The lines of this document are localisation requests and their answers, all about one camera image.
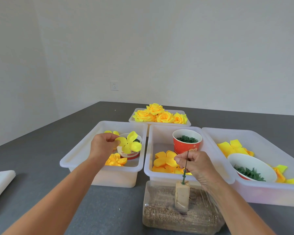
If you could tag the person's right hand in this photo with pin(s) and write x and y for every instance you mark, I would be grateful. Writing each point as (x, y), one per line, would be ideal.
(201, 168)

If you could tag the person's left hand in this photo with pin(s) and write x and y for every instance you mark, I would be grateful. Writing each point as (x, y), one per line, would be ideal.
(100, 146)

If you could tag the person's left thumb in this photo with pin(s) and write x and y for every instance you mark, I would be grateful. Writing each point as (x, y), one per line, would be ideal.
(115, 144)

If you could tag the person's right thumb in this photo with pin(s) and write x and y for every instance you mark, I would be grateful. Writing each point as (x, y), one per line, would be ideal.
(179, 162)

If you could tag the yellow fabric flower petal piece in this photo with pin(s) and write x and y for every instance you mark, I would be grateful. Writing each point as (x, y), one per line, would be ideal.
(131, 144)

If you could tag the person's right forearm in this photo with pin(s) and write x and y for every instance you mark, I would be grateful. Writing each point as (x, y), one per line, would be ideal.
(235, 208)

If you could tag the person's left forearm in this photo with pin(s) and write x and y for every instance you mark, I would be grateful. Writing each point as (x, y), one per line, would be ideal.
(61, 195)

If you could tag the yellow fabric petal layer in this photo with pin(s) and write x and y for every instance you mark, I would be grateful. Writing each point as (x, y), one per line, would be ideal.
(111, 132)
(115, 160)

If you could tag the pile of yellow fabric petals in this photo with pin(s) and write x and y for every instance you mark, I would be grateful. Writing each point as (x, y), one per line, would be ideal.
(165, 162)

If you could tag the white and red paper cup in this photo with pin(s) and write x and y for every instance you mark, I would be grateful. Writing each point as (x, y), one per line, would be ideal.
(131, 156)

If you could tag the green plastic pieces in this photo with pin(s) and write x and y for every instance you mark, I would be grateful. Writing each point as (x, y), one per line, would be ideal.
(137, 140)

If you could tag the pile of green plastic rings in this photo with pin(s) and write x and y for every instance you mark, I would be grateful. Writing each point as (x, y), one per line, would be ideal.
(187, 139)

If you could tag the white plastic bin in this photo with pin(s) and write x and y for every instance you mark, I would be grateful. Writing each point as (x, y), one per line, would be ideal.
(267, 193)
(161, 137)
(88, 154)

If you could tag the small white plastic tray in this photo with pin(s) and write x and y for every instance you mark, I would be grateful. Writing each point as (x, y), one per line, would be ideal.
(137, 121)

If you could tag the wooden block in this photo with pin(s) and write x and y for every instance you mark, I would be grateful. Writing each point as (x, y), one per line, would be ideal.
(182, 195)

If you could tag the yellow fabric rose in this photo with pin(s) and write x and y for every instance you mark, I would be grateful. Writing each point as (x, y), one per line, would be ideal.
(165, 117)
(155, 108)
(142, 116)
(180, 118)

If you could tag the heap of yellow fabric petals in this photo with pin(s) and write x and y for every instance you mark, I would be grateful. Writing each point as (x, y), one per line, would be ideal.
(231, 147)

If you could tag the clear plastic sand container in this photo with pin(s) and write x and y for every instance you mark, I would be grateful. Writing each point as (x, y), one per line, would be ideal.
(161, 215)

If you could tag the pile of green plastic calyxes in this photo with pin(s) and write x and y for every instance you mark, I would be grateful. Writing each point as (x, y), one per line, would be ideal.
(251, 174)

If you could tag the white paper bowl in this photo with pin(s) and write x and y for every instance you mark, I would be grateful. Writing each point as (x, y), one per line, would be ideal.
(254, 163)

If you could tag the white wall outlet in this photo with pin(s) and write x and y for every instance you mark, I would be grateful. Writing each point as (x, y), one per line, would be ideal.
(114, 85)

